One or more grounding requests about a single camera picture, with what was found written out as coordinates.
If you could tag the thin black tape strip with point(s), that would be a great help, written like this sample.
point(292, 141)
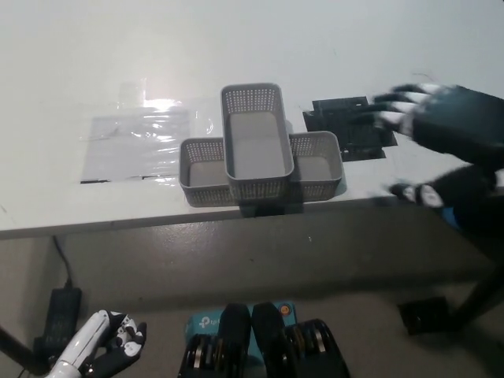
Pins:
point(93, 181)

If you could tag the black table leg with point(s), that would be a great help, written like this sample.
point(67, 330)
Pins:
point(480, 293)

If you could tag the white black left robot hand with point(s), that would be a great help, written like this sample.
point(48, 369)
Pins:
point(86, 338)

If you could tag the clear plastic sheet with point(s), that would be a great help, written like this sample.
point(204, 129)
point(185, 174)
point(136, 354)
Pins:
point(134, 145)

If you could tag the blue object under table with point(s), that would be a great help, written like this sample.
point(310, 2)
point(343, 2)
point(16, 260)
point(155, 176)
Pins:
point(450, 218)

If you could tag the teal router box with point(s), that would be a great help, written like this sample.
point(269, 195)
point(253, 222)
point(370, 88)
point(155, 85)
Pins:
point(202, 323)

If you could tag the black stand leg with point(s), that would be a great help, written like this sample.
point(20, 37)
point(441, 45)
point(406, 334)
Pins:
point(19, 350)

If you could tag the grey perforated plastic basket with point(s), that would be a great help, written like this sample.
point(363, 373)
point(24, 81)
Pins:
point(256, 153)
point(201, 189)

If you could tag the black power adapter brick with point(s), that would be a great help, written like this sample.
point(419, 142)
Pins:
point(63, 311)

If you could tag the black floor plate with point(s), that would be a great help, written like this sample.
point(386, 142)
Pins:
point(423, 315)

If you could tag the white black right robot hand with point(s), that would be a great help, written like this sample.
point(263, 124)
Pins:
point(453, 118)

